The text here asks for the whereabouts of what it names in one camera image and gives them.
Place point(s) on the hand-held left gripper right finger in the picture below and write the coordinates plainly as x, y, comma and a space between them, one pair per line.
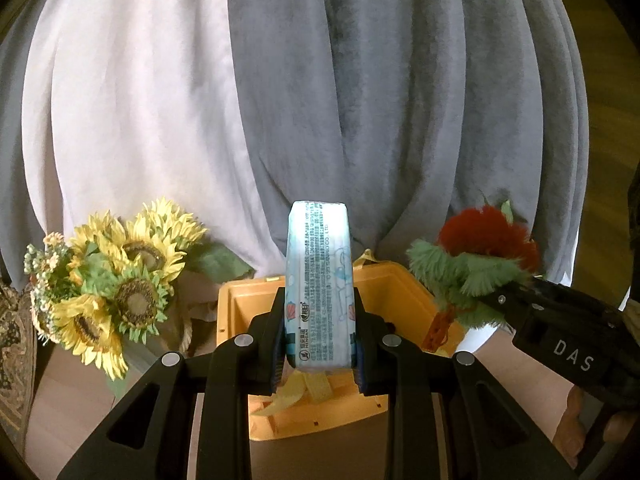
359, 360

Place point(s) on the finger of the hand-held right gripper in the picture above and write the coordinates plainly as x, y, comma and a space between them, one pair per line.
515, 305

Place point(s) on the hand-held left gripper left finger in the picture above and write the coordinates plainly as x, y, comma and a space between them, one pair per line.
276, 355

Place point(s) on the red and green plush toy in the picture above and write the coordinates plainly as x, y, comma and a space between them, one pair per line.
475, 255

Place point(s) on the orange plastic crate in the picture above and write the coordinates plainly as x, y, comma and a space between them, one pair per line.
390, 290

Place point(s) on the light blue tissue packet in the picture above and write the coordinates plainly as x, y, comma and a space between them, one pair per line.
317, 280

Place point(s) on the person's right hand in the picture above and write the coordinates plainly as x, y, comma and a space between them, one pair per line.
575, 430

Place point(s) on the sunflower bouquet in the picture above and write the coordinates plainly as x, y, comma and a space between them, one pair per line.
125, 280

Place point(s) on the grey curtain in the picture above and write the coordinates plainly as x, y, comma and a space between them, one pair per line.
15, 160
400, 100

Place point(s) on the peach flower bunch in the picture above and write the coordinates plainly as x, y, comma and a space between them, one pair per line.
42, 270

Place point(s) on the brown patterned cloth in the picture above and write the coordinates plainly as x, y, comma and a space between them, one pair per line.
15, 360

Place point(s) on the pale pink curtain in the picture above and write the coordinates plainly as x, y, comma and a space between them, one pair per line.
140, 100

